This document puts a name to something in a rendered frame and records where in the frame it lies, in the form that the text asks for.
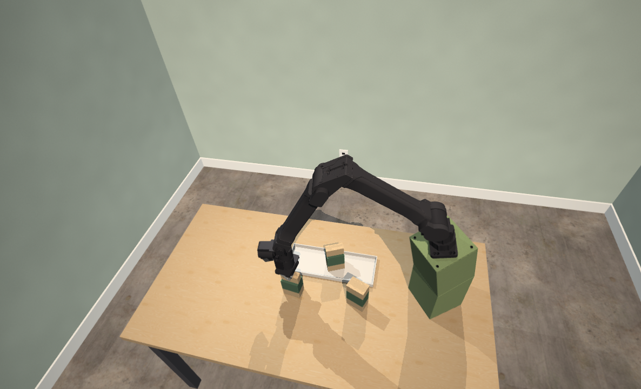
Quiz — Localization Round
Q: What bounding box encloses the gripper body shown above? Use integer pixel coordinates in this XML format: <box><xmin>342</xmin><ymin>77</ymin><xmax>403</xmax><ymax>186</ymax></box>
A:
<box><xmin>275</xmin><ymin>254</ymin><xmax>299</xmax><ymax>278</ymax></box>

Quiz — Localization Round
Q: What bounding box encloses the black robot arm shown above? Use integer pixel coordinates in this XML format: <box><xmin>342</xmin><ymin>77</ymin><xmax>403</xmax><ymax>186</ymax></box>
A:
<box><xmin>257</xmin><ymin>155</ymin><xmax>458</xmax><ymax>270</ymax></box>

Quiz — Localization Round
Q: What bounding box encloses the white shallow tray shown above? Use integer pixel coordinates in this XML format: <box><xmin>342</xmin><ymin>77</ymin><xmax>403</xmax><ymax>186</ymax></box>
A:
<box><xmin>292</xmin><ymin>243</ymin><xmax>377</xmax><ymax>287</ymax></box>

